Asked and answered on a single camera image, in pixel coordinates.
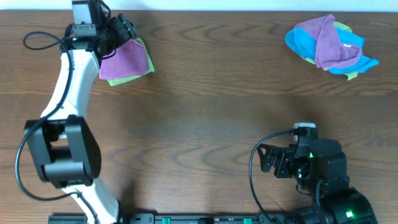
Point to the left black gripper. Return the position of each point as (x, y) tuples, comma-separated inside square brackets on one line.
[(123, 26)]

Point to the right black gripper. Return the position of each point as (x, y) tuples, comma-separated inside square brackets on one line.
[(285, 155)]

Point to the purple cloth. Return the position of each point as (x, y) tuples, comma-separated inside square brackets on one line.
[(334, 48), (124, 62)]

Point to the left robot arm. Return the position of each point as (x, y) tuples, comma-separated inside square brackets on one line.
[(64, 150)]

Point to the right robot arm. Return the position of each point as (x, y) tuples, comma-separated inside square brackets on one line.
[(319, 167)]

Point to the folded green cloth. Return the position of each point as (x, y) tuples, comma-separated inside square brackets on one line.
[(146, 70)]

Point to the yellow-green cloth under pile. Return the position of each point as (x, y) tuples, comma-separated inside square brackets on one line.
[(338, 25)]

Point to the blue cloth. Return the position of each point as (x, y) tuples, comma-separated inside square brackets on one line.
[(303, 45)]

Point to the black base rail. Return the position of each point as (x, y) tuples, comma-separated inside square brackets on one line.
[(149, 218)]

